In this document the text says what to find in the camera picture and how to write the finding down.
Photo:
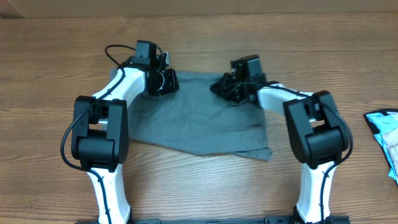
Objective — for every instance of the blue patterned cloth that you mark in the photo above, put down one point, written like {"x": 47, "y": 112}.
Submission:
{"x": 383, "y": 125}

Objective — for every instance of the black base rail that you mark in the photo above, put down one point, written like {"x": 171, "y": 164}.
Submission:
{"x": 217, "y": 221}

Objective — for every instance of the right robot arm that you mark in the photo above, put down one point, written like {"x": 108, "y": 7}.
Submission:
{"x": 319, "y": 137}

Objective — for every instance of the grey shorts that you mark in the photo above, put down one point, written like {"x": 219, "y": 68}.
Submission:
{"x": 196, "y": 121}

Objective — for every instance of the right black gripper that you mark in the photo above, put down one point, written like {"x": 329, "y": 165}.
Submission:
{"x": 222, "y": 89}

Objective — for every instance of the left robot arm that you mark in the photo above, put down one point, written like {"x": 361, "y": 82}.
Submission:
{"x": 99, "y": 130}

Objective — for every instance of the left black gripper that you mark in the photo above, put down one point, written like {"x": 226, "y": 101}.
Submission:
{"x": 171, "y": 83}

